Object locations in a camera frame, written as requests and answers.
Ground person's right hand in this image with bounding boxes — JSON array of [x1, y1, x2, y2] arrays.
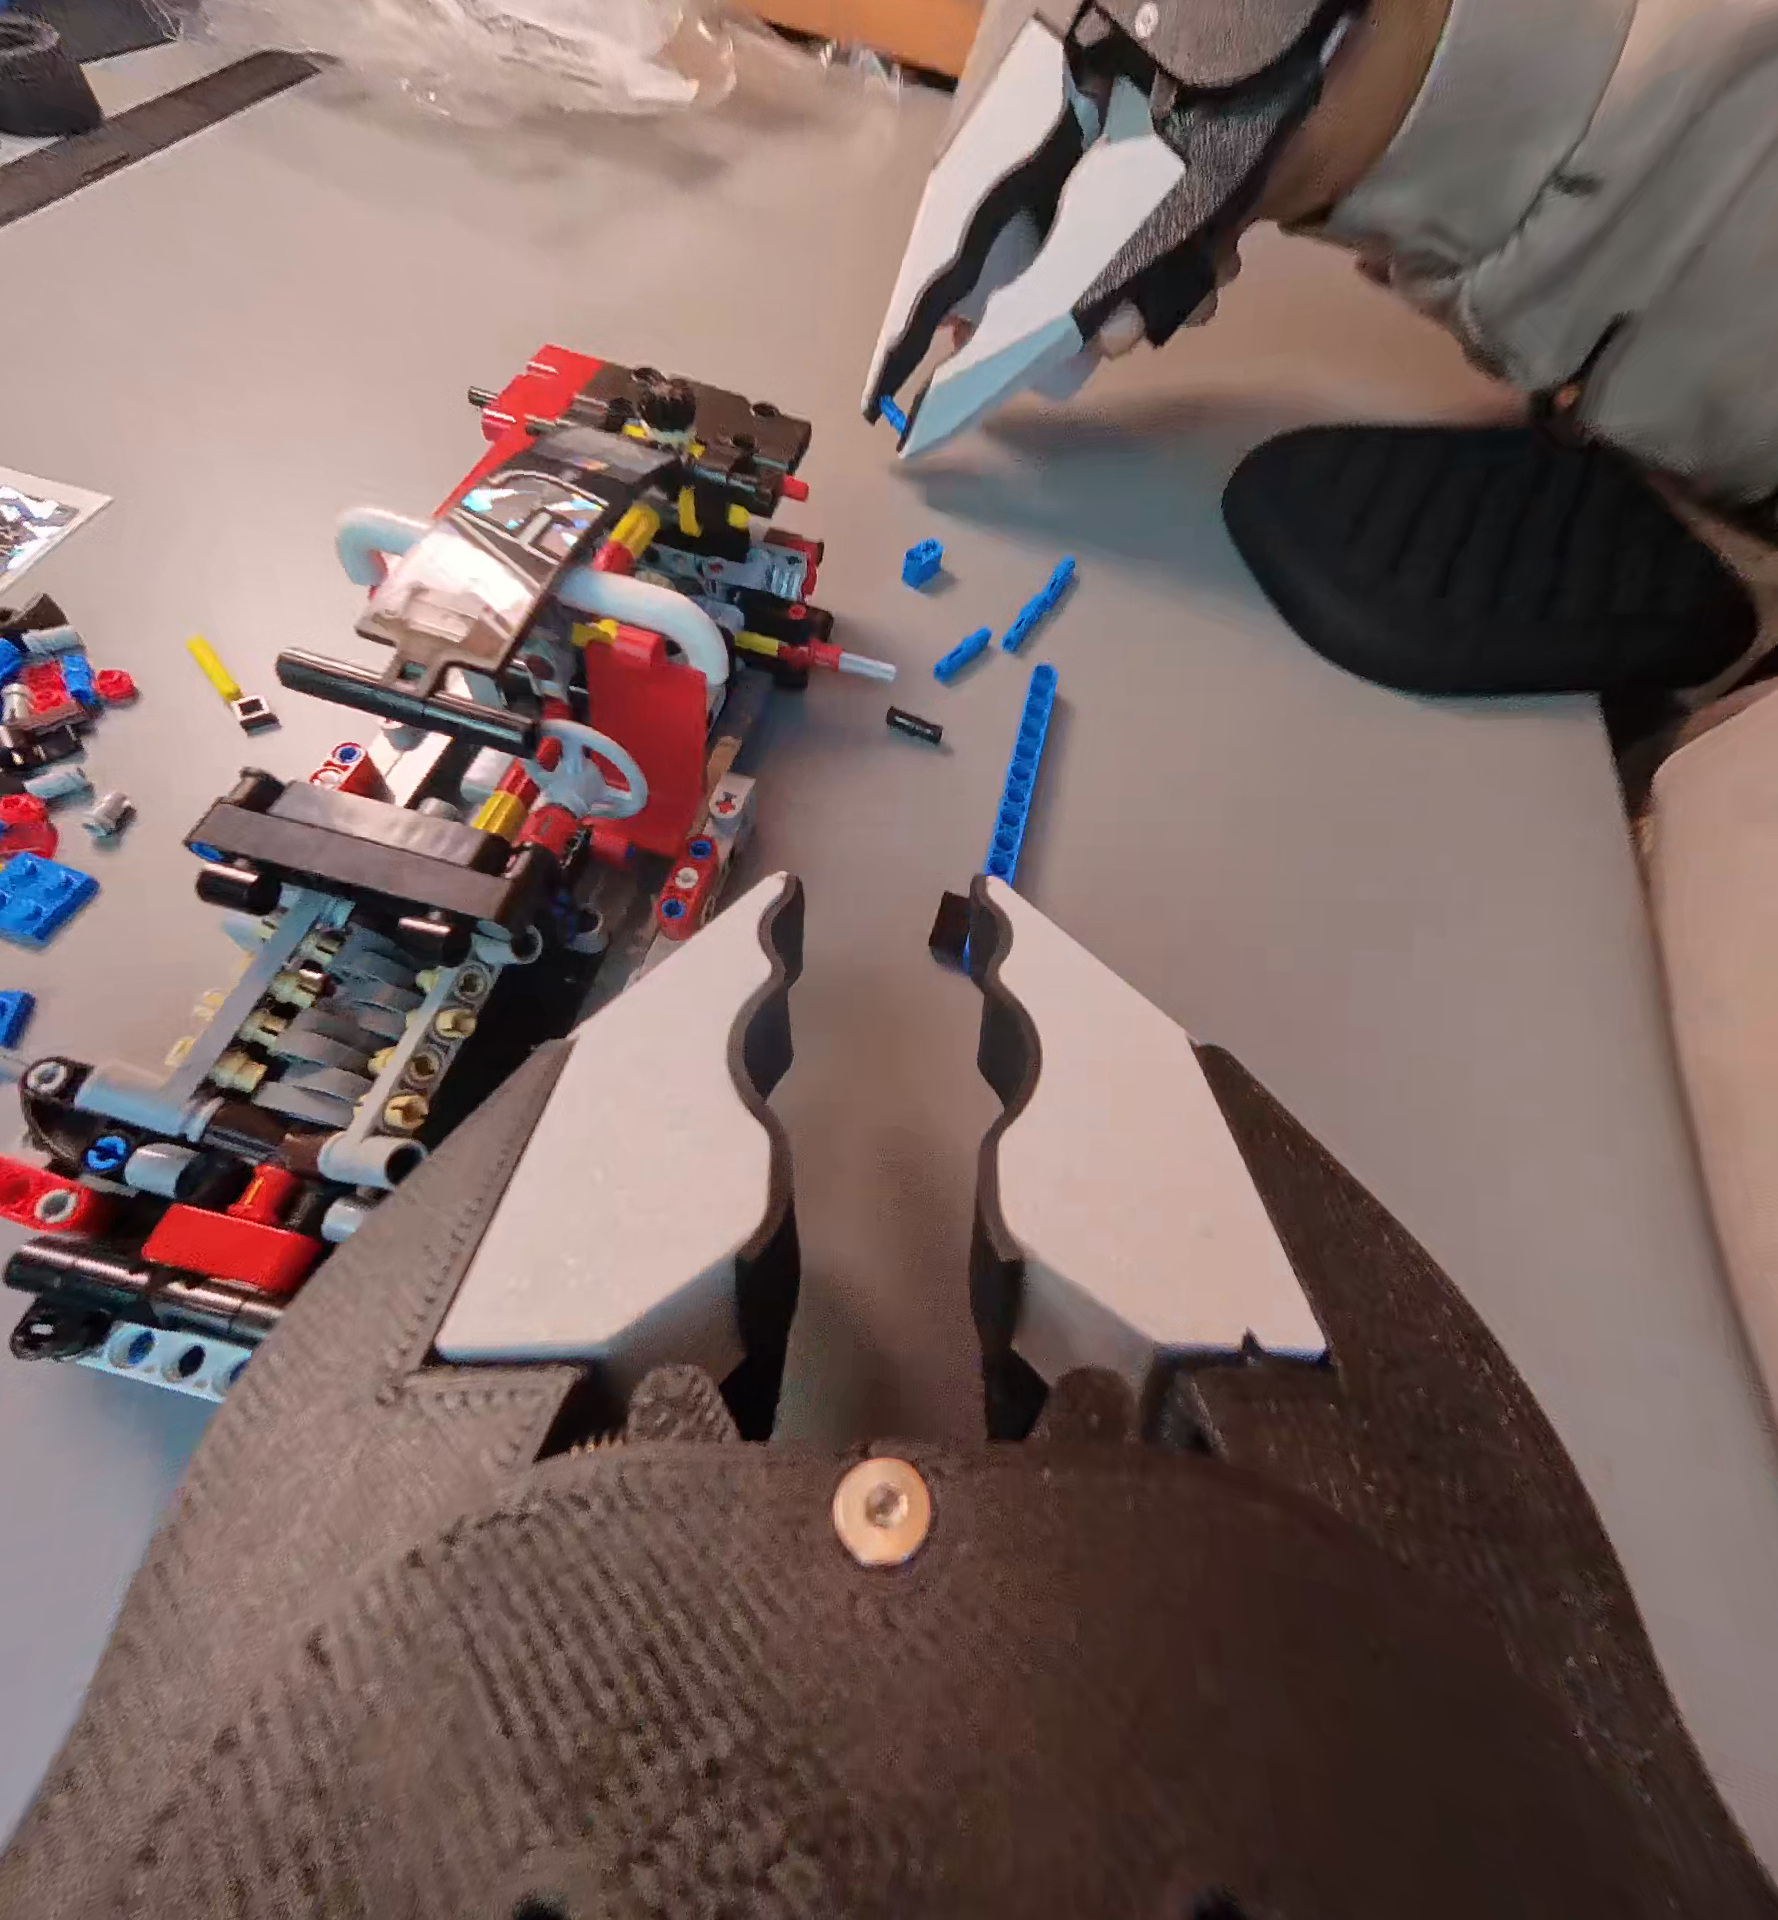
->
[[1213, 0, 1445, 294]]

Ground lego car chassis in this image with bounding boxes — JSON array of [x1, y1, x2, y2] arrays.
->
[[0, 345, 898, 1403]]

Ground crumpled clear plastic bags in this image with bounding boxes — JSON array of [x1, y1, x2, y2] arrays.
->
[[200, 0, 742, 123]]

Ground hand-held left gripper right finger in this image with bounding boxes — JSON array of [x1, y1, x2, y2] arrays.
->
[[969, 878, 1328, 1441]]

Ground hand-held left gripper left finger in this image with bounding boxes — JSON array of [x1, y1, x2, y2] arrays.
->
[[436, 873, 806, 1441]]

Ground black chair armrest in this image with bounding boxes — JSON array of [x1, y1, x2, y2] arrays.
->
[[1221, 424, 1760, 699]]

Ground black lego tyre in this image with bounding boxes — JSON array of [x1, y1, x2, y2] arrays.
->
[[0, 13, 104, 137], [35, 0, 201, 45]]

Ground long blue lego beam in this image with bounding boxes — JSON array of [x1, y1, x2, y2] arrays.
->
[[983, 664, 1058, 891]]

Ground person's right forearm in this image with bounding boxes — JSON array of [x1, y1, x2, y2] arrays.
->
[[1315, 0, 1778, 543]]

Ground pile of mixed lego pieces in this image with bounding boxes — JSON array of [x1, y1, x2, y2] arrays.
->
[[0, 593, 140, 1075]]

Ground long blue lego pin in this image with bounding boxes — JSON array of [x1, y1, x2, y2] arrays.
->
[[1001, 557, 1079, 657]]

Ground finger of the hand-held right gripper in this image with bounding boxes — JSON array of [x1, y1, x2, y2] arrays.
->
[[895, 134, 1191, 460], [862, 24, 1087, 434]]

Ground yellow lego axle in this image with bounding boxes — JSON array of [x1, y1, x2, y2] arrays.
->
[[187, 635, 280, 733]]

